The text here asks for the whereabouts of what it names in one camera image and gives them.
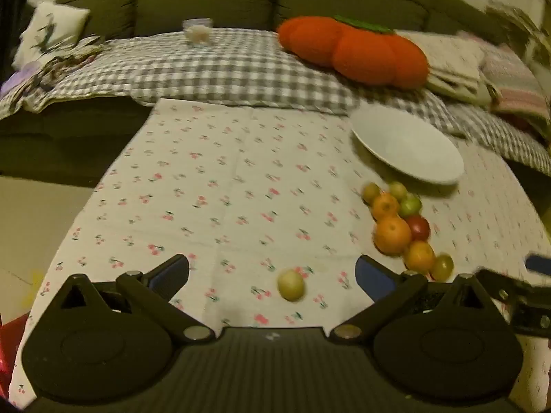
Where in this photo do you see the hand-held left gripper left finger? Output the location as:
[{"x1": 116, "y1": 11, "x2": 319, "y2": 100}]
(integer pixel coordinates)
[{"x1": 58, "y1": 254, "x2": 216, "y2": 346}]

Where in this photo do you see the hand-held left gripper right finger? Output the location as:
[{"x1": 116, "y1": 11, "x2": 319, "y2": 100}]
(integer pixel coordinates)
[{"x1": 329, "y1": 255, "x2": 496, "y2": 346}]

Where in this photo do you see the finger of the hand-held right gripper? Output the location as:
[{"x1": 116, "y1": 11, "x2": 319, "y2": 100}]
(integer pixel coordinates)
[
  {"x1": 475, "y1": 268, "x2": 551, "y2": 337},
  {"x1": 525, "y1": 254, "x2": 551, "y2": 277}
]

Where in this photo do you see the large orange tangerine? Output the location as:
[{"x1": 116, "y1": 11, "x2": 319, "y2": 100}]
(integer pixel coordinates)
[{"x1": 373, "y1": 215, "x2": 413, "y2": 255}]

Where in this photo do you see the orange tangerine with dark mark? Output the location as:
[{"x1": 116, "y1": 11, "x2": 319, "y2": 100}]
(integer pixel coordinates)
[{"x1": 404, "y1": 241, "x2": 436, "y2": 272}]

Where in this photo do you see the red tomato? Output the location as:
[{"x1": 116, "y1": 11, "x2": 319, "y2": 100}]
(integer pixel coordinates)
[{"x1": 407, "y1": 216, "x2": 431, "y2": 242}]

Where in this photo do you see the small orange tangerine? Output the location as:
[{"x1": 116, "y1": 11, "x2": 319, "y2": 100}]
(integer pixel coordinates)
[{"x1": 371, "y1": 193, "x2": 401, "y2": 221}]

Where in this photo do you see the green tangerine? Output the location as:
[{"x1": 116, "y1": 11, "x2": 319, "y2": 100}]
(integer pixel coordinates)
[{"x1": 399, "y1": 193, "x2": 423, "y2": 218}]

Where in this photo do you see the pale yellow-green jujube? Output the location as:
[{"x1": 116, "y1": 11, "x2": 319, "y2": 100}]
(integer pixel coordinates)
[{"x1": 277, "y1": 269, "x2": 306, "y2": 302}]

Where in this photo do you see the small green-orange tangerine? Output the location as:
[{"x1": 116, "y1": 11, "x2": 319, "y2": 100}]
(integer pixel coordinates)
[{"x1": 361, "y1": 182, "x2": 382, "y2": 205}]

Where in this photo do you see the white plate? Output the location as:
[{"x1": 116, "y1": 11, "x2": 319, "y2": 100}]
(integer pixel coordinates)
[{"x1": 351, "y1": 105, "x2": 466, "y2": 186}]

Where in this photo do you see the cherry print tablecloth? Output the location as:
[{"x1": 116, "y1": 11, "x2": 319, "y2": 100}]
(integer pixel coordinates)
[{"x1": 9, "y1": 98, "x2": 551, "y2": 409}]

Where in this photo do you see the red plastic object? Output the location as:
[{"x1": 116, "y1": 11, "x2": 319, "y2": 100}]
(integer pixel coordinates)
[{"x1": 0, "y1": 312, "x2": 29, "y2": 401}]

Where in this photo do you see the folded striped blanket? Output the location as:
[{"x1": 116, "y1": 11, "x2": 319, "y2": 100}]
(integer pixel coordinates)
[{"x1": 458, "y1": 30, "x2": 551, "y2": 138}]

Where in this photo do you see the grey checked blanket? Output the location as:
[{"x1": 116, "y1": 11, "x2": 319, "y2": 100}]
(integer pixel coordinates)
[{"x1": 0, "y1": 28, "x2": 551, "y2": 177}]

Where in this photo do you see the folded floral blanket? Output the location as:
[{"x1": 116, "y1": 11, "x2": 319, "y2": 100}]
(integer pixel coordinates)
[{"x1": 394, "y1": 29, "x2": 493, "y2": 104}]

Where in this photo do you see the orange persimmon cushion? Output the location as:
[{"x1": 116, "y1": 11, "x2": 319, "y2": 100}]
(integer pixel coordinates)
[{"x1": 277, "y1": 15, "x2": 430, "y2": 91}]

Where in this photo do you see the dark floral cloth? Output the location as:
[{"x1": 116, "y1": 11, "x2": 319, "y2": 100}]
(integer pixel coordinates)
[{"x1": 26, "y1": 34, "x2": 108, "y2": 91}]

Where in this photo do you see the stack of magazines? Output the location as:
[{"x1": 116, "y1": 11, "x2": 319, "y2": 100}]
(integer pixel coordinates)
[{"x1": 486, "y1": 0, "x2": 547, "y2": 70}]

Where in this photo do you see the glass toothpick jar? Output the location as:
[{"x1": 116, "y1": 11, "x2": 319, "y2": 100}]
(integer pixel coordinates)
[{"x1": 182, "y1": 18, "x2": 215, "y2": 46}]

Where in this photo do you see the purple cloth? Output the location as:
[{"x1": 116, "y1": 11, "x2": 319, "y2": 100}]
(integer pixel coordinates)
[{"x1": 0, "y1": 62, "x2": 39, "y2": 99}]

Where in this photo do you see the white embroidered pillow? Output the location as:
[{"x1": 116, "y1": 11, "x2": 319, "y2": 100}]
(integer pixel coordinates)
[{"x1": 12, "y1": 1, "x2": 91, "y2": 70}]

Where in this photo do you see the olive green sofa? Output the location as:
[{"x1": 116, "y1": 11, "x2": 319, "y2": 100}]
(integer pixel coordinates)
[{"x1": 0, "y1": 0, "x2": 517, "y2": 177}]

